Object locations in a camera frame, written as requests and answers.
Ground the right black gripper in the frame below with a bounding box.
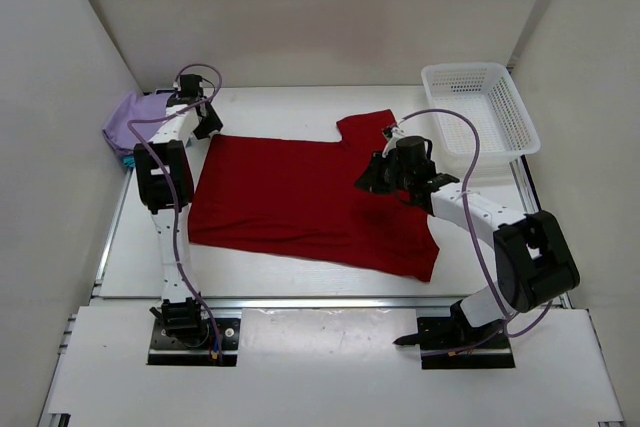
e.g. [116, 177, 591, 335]
[356, 152, 414, 196]

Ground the purple t shirt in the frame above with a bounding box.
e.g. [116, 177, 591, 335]
[102, 90, 170, 160]

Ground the red item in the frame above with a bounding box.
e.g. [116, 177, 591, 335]
[188, 110, 439, 282]

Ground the teal t shirt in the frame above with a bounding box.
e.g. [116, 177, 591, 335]
[122, 155, 135, 169]

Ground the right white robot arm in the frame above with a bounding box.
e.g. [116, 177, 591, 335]
[355, 136, 580, 347]

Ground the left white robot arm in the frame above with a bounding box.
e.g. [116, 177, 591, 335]
[127, 73, 222, 347]

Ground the white plastic basket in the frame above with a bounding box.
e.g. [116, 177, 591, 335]
[421, 62, 541, 175]

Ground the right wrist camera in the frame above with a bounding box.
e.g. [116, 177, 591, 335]
[382, 123, 406, 158]

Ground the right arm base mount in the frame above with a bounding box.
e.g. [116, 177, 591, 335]
[393, 317, 515, 370]

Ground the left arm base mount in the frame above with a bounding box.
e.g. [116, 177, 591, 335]
[147, 298, 241, 367]

